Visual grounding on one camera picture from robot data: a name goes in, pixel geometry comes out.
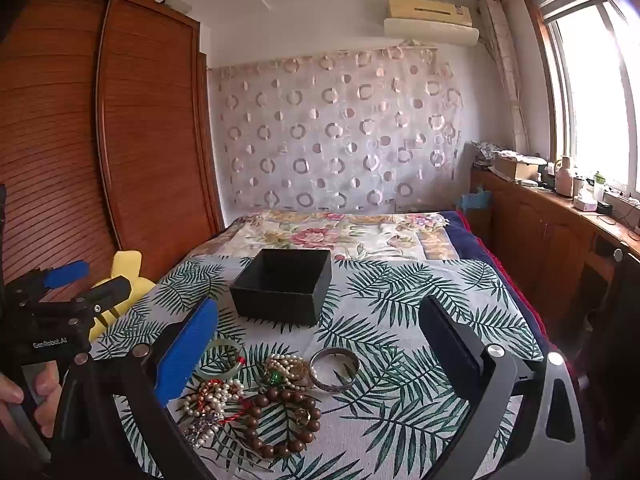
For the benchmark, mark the wooden wardrobe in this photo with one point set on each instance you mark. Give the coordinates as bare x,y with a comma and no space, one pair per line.
140,135

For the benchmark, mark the white tissue box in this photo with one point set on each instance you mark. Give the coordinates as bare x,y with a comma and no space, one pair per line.
585,203

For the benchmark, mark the floral blanket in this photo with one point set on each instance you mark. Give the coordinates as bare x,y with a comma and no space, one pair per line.
340,235

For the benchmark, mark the green jade bangle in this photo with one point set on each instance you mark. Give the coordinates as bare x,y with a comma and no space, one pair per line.
231,345

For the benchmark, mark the person's left hand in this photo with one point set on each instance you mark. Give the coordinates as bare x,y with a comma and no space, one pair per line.
49,390

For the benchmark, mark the dark blue blanket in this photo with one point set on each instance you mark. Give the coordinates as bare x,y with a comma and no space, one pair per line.
475,240

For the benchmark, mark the black box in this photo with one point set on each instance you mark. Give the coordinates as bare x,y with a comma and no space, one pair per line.
280,285

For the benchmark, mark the wooden cabinet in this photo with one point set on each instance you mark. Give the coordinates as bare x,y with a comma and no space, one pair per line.
530,230

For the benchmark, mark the window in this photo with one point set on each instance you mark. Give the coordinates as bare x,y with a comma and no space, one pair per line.
590,85

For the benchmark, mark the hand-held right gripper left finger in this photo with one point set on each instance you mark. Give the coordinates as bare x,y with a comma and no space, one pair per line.
186,352

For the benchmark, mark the leaf print cloth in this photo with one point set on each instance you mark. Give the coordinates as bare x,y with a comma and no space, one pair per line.
390,320

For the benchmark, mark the blue bag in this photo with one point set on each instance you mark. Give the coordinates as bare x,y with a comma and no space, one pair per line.
472,202

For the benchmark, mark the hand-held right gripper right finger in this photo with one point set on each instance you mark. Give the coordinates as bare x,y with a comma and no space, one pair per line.
447,347

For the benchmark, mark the yellow plush toy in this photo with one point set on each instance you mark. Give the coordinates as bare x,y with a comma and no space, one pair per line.
127,270

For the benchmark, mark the beige window curtain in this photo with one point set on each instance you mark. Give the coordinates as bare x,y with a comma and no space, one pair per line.
507,70

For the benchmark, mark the silver bangle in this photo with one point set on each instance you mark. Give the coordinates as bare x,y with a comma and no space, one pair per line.
332,385

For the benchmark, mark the patterned cloth pile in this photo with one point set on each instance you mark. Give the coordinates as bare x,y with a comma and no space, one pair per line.
487,152

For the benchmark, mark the circle pattern wall curtain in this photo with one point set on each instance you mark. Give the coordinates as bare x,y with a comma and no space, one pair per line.
340,130

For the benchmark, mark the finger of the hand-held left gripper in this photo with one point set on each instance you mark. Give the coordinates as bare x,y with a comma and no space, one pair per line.
67,272
112,294

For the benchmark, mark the cardboard box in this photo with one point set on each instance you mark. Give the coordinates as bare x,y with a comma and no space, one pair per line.
517,167

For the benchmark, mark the wall air conditioner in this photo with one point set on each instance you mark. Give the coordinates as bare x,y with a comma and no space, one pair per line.
430,20

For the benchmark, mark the green cap bottle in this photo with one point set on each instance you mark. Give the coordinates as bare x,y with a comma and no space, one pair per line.
599,187

